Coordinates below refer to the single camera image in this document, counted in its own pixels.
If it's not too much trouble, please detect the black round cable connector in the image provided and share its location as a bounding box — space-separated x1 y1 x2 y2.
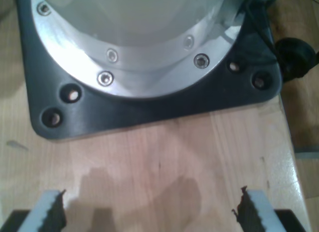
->
275 37 315 81

